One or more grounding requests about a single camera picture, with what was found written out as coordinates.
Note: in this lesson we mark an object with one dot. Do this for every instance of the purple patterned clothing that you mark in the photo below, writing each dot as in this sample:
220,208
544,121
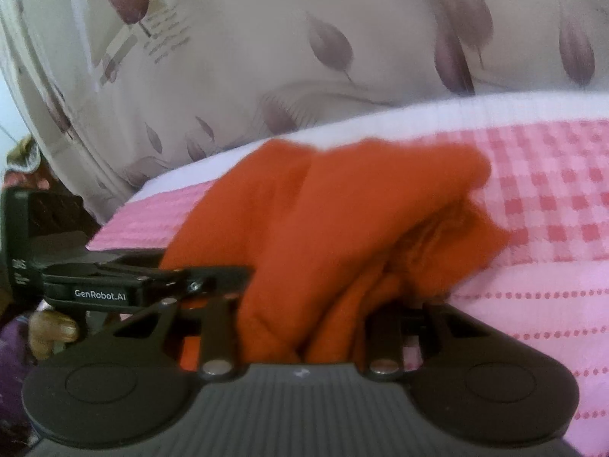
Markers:
14,381

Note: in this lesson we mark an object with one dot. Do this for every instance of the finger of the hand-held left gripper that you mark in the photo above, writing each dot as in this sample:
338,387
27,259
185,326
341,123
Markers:
214,278
128,262

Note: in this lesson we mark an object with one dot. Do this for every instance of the white bed sheet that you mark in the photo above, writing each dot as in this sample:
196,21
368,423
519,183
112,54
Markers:
428,112

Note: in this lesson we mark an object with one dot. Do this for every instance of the orange knit top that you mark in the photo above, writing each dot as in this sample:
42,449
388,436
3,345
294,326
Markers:
333,247

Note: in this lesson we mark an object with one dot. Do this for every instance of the person's left hand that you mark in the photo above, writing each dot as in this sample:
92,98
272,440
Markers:
54,331

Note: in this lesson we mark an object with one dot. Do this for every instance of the pink checked blanket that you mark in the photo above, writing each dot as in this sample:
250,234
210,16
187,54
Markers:
547,257

